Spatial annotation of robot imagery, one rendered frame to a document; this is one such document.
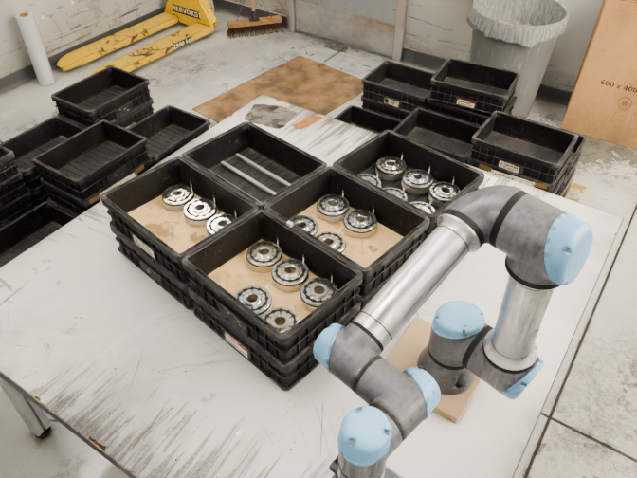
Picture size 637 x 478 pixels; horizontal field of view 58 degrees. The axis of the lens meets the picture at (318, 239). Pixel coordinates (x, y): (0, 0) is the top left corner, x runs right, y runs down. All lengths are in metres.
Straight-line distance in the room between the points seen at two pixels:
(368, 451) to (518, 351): 0.54
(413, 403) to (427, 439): 0.58
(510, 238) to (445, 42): 3.58
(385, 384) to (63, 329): 1.12
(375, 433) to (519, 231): 0.43
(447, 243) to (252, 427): 0.72
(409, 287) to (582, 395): 1.66
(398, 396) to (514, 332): 0.40
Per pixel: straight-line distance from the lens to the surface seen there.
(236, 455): 1.49
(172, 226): 1.85
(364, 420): 0.89
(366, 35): 4.84
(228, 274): 1.67
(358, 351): 0.98
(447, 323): 1.40
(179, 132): 3.17
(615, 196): 3.66
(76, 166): 2.86
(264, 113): 2.61
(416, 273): 1.03
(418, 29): 4.64
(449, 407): 1.54
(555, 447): 2.44
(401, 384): 0.95
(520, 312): 1.21
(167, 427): 1.55
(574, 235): 1.06
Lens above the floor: 2.01
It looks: 42 degrees down
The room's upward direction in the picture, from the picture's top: straight up
